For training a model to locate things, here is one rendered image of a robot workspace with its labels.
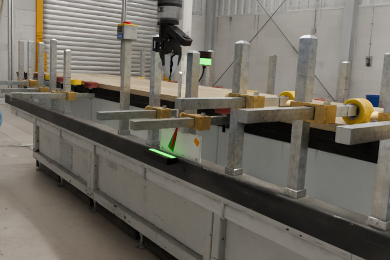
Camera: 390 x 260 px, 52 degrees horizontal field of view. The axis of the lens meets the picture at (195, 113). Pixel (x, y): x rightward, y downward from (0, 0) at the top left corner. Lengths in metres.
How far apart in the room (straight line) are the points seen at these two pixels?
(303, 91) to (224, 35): 10.44
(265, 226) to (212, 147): 0.54
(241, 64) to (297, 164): 0.36
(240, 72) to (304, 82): 0.24
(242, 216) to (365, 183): 0.39
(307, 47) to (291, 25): 8.93
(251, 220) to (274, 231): 0.10
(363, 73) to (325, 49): 1.07
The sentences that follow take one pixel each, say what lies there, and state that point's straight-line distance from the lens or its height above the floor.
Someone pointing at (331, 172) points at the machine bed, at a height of 0.74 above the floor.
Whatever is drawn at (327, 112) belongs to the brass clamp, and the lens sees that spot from 1.08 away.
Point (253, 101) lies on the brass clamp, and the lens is 1.22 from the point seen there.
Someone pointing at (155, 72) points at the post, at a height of 1.01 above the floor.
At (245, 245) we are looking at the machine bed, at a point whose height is 0.33.
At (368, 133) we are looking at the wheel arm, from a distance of 0.80.
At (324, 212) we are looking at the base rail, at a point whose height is 0.70.
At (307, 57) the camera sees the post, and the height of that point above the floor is 1.09.
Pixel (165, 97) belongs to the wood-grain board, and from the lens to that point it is 1.95.
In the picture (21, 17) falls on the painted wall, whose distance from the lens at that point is 9.29.
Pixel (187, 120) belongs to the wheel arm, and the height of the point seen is 0.86.
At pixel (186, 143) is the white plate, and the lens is 1.49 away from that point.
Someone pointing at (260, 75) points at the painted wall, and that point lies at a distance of 10.52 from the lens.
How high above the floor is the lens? 1.06
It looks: 7 degrees down
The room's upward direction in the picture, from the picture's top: 3 degrees clockwise
